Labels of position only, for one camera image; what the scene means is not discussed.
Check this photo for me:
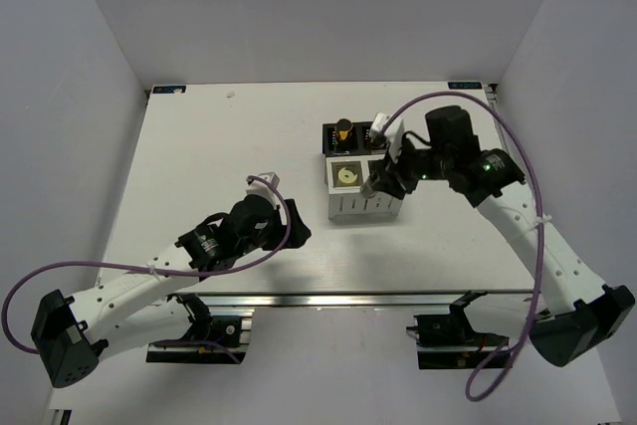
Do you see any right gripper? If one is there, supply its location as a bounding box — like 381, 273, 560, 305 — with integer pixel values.
371, 132, 451, 200

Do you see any white squeeze bottle yellow cap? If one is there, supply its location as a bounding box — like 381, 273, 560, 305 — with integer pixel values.
335, 164, 358, 187

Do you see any tall dark sauce bottle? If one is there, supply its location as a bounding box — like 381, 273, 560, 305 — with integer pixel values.
334, 118, 353, 154

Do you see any spice jar black lid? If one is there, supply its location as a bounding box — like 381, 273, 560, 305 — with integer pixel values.
360, 175, 380, 198

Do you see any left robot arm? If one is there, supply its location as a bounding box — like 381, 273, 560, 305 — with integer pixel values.
31, 194, 312, 388

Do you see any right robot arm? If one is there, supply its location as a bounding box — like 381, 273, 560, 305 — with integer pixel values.
361, 106, 636, 367

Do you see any black metal organizer rack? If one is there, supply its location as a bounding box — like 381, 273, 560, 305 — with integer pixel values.
321, 118, 386, 157

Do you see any white metal organizer rack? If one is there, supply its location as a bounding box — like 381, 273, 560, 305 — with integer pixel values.
324, 154, 402, 222

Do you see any XDOF logo sticker right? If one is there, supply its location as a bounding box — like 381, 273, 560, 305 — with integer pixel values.
447, 82, 483, 91

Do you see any xdof logo sticker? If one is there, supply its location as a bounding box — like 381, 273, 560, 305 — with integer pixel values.
151, 85, 187, 95
447, 82, 483, 91

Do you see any XDOF logo sticker left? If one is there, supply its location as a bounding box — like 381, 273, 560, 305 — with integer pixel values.
151, 85, 187, 95

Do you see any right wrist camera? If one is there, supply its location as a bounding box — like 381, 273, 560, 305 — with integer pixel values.
369, 112, 405, 163

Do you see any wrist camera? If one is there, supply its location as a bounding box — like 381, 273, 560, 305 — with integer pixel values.
246, 172, 280, 206
369, 112, 405, 163

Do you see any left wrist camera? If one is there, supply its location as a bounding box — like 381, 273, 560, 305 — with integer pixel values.
246, 172, 280, 206

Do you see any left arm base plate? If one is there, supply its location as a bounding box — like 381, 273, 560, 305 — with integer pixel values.
145, 311, 252, 365

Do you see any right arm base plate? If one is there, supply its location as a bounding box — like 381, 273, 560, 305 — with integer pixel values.
405, 292, 511, 370

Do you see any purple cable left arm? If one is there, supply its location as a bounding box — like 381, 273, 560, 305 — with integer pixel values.
2, 174, 293, 365

